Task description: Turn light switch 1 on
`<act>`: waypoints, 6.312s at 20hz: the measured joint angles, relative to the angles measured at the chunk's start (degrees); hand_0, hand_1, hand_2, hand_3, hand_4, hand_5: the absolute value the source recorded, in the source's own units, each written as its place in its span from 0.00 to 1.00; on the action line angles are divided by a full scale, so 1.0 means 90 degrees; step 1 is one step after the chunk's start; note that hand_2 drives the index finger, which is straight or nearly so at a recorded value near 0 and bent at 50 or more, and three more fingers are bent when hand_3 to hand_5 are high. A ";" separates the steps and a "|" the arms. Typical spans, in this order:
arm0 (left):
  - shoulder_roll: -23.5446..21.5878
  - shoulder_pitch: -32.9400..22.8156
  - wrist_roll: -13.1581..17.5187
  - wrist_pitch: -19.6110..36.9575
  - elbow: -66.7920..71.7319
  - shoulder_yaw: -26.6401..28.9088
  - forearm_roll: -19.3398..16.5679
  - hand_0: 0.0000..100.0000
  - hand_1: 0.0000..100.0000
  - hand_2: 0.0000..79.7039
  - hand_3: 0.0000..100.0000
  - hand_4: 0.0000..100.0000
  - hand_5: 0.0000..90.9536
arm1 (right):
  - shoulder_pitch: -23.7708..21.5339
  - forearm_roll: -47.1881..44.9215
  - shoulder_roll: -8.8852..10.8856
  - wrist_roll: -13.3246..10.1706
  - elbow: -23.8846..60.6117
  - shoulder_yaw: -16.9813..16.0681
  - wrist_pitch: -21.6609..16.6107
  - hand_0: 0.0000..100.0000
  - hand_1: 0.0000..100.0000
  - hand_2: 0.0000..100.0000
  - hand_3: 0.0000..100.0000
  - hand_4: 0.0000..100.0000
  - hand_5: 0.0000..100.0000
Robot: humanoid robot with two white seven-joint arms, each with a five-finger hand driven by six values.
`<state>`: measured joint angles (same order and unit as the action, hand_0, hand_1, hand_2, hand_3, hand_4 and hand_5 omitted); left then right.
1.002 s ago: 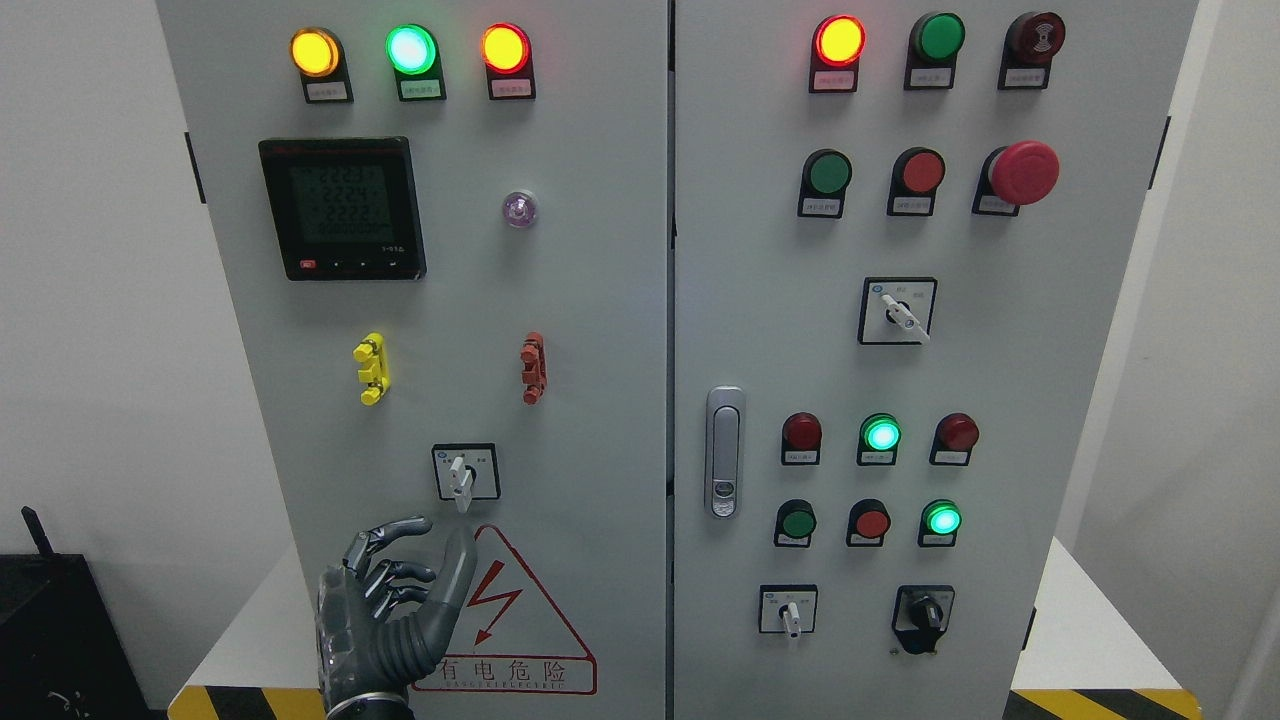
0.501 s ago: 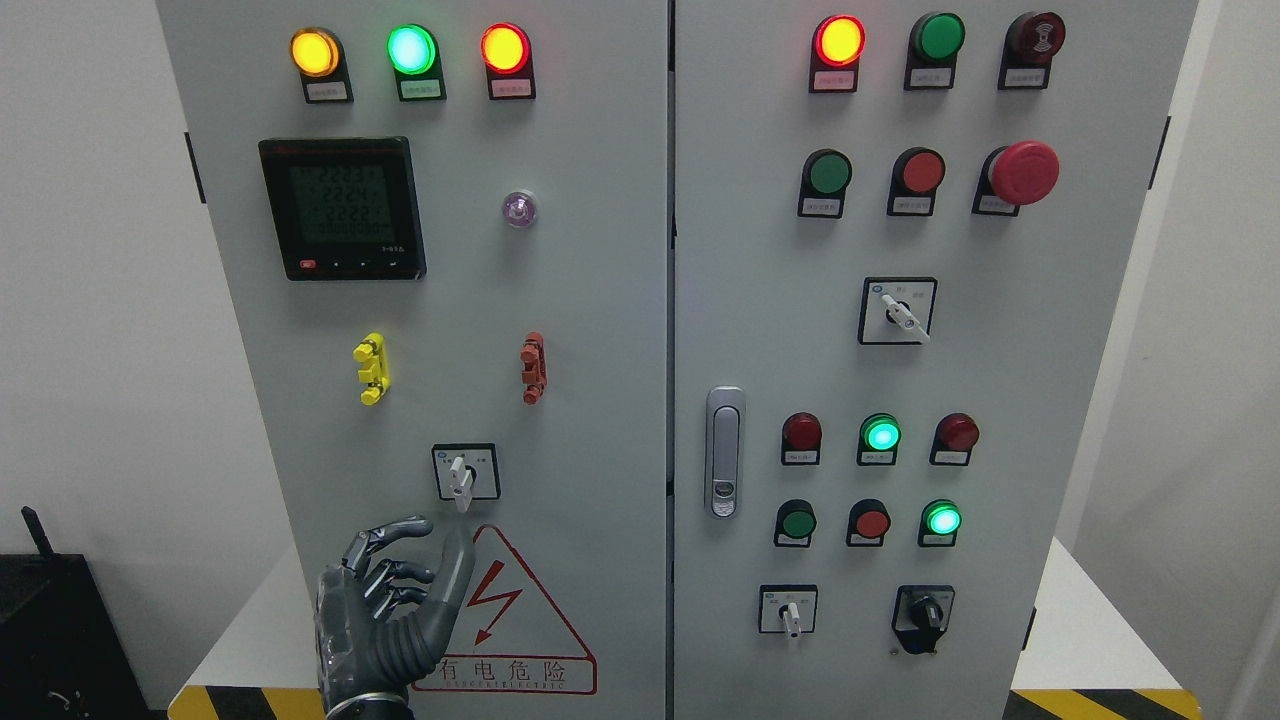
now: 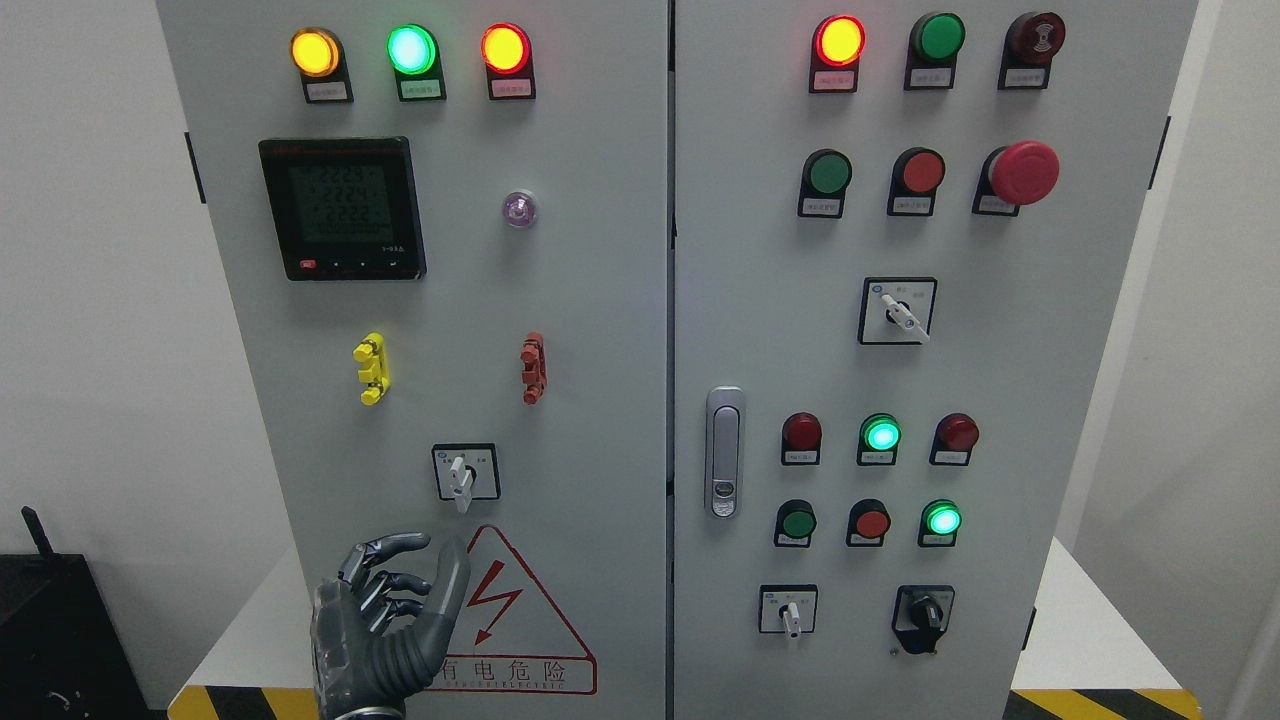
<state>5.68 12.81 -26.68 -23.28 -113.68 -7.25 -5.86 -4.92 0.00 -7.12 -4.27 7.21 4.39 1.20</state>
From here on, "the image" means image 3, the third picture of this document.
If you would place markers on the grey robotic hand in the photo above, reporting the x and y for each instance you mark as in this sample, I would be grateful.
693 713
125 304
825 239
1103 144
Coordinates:
379 637

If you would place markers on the white rotary light switch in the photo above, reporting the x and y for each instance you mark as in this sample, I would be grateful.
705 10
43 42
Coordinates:
466 473

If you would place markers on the yellow indicator light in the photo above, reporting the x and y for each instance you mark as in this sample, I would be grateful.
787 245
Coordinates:
320 59

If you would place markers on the red electric hazard warning sticker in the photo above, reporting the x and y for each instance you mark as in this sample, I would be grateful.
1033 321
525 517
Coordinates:
511 636

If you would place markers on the black box with antenna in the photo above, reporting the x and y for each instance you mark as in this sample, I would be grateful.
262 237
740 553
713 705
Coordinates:
60 655

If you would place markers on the yellow terminal connector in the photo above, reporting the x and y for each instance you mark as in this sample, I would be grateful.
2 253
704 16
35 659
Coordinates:
370 355

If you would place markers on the red terminal connector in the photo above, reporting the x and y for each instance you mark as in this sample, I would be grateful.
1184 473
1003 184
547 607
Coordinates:
534 367

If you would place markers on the grey left cabinet door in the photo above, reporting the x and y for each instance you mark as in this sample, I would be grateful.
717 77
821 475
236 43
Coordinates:
583 471

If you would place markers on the grey cabinet door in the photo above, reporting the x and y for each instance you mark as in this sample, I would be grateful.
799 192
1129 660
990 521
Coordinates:
771 303
583 471

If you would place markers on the black digital power meter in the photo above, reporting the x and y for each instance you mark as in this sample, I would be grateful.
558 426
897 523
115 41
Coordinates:
344 209

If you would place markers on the clear white indicator lamp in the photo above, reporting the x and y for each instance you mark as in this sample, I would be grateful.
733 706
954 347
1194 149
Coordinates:
520 209

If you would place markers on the dark red indicator light left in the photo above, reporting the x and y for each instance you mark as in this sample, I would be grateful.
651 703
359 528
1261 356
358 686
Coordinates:
801 436

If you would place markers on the dark red indicator light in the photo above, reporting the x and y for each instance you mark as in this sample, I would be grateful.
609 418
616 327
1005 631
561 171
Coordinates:
954 440
801 436

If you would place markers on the red push button lower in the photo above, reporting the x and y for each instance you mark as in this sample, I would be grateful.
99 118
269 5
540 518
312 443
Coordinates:
868 523

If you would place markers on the green lit indicator light middle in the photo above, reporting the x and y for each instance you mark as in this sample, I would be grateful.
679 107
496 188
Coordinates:
879 440

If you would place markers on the green lit push button lower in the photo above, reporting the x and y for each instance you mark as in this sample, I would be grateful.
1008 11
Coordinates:
939 524

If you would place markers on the green indicator light top left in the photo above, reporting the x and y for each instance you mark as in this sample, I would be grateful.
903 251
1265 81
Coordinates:
415 58

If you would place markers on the red indicator light top left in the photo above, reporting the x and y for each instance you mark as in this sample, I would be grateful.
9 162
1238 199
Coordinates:
507 55

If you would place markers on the dark red indicator light right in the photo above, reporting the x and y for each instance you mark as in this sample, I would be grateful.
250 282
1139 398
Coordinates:
954 440

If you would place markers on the green push button second row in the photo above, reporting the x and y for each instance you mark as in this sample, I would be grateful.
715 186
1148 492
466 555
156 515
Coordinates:
824 180

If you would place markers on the grey right cabinet door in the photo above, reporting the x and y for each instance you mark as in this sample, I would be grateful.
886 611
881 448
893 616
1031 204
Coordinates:
771 303

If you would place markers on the red push button second row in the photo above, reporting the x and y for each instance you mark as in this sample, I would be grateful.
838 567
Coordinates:
915 178

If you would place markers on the red lit indicator right door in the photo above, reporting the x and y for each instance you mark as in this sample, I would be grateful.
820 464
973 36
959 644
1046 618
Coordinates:
837 44

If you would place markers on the red emergency stop mushroom button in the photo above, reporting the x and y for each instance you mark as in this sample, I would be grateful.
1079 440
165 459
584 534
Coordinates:
1015 175

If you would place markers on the green push button top right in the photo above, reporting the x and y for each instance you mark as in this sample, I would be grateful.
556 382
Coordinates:
934 43

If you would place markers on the dark red buzzer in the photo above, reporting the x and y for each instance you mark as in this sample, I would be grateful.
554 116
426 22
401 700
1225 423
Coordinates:
1031 43

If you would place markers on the white rotary selector switch lower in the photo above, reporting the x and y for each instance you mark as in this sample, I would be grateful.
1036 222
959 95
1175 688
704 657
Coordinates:
788 609

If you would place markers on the white rotary selector switch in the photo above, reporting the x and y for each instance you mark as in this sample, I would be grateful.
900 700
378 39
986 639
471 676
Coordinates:
788 609
897 310

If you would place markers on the silver door lock handle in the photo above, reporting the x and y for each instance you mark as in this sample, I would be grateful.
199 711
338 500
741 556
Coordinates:
723 474

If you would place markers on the black rotary knob switch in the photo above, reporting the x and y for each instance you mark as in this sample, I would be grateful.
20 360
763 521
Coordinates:
920 616

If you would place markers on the white rotary selector switch upper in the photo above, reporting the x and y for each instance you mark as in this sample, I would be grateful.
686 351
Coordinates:
897 310

